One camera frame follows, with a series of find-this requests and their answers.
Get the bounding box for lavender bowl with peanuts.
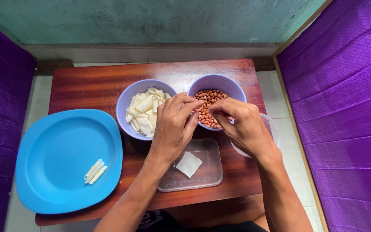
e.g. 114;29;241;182
187;74;247;132

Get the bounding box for clear rectangular plastic tray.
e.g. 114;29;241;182
157;138;224;193

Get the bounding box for wooden frame rail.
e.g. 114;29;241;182
271;0;334;232

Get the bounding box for person's right hand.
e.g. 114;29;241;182
208;98;275;159

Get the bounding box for rolled white wrapper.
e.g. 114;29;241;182
84;159;102;180
88;166;108;185
85;161;105;184

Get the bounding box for heap of red-skinned peanuts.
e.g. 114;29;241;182
192;89;234;129

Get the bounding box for person's black shorts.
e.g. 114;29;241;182
137;209;268;232

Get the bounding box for clear round plastic container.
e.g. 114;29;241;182
231;113;280;158

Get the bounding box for flat white wrapper square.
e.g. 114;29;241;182
175;151;203;179

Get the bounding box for blue plastic plate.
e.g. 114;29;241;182
15;109;123;215

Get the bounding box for lavender bowl with wrappers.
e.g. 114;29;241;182
116;79;178;141

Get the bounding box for person's left hand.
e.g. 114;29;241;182
147;92;205;162

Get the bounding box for purple quilted cloth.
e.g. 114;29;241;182
0;14;38;232
276;0;371;232

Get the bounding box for pile of white wrapper sheets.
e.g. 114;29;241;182
126;87;172;139

